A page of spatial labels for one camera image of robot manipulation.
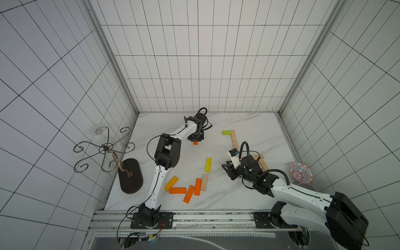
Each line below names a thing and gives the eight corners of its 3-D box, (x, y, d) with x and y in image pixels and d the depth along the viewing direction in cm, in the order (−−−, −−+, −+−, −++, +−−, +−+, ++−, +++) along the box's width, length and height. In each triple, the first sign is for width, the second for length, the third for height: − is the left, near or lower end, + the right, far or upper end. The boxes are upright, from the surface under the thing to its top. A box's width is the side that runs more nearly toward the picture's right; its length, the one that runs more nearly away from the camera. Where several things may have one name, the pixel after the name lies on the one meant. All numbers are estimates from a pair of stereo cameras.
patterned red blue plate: (294, 182, 86) (297, 180, 83) (287, 165, 93) (290, 162, 90) (311, 182, 86) (315, 180, 83) (303, 165, 93) (307, 162, 90)
